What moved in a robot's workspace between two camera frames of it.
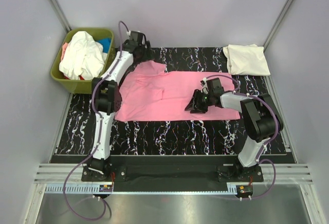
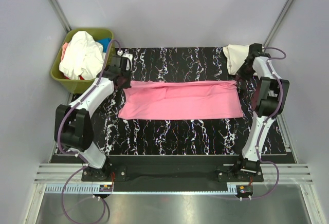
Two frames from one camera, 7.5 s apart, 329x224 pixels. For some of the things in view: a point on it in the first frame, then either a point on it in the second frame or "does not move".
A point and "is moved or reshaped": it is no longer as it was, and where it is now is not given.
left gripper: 147,55 -> 127,84
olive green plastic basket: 83,86 does not move
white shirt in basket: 83,57 does not move
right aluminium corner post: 284,11 does not move
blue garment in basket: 106,43 does not move
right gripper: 195,104 -> 240,75
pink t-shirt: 147,93 is moved or reshaped
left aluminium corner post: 56,7 does not move
